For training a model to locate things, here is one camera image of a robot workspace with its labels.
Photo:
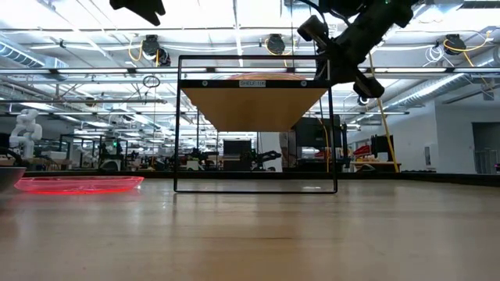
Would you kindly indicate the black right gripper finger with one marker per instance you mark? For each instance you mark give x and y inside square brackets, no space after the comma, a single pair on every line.
[313,27]
[370,88]

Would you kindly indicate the black monitor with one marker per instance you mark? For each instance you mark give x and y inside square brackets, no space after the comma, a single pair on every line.
[381,146]

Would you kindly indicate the black background robot arm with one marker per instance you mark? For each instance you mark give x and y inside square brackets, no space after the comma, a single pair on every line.
[265,157]

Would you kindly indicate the red bin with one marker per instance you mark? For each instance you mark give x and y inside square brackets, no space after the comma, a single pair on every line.
[362,150]

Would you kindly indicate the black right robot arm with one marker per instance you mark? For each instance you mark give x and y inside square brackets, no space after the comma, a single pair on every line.
[398,8]

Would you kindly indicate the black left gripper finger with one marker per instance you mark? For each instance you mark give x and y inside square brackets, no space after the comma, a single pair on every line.
[144,8]

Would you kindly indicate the wooden shelf with black frame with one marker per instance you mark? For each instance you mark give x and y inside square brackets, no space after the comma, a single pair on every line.
[252,105]

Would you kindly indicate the dark teal plate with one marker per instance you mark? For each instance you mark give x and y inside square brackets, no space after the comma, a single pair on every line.
[9,177]

